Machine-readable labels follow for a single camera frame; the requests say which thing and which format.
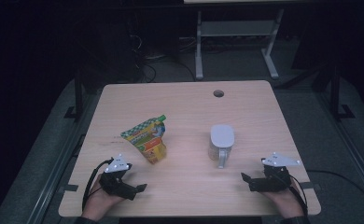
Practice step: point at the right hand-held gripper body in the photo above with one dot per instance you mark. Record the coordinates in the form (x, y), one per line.
(272, 183)

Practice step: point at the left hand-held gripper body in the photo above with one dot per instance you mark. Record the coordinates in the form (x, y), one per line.
(116, 182)

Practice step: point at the yellow spout pouch green cap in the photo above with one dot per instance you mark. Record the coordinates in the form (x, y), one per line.
(147, 141)

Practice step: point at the clear jar with white lid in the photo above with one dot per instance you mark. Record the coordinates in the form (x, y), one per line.
(222, 138)

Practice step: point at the person's right hand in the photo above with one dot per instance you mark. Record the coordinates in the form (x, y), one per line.
(287, 202)

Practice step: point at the person's left hand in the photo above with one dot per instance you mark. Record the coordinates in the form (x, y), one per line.
(97, 203)

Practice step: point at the black tape strip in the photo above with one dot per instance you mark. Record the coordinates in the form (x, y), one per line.
(312, 185)
(69, 188)

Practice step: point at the black metal stand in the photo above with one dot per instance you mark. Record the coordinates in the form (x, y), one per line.
(335, 93)
(78, 99)

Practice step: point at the grey metal floor rail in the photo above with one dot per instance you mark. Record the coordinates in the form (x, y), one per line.
(51, 183)
(357, 155)

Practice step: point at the white metal desk frame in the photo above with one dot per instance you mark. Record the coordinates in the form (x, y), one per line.
(237, 28)

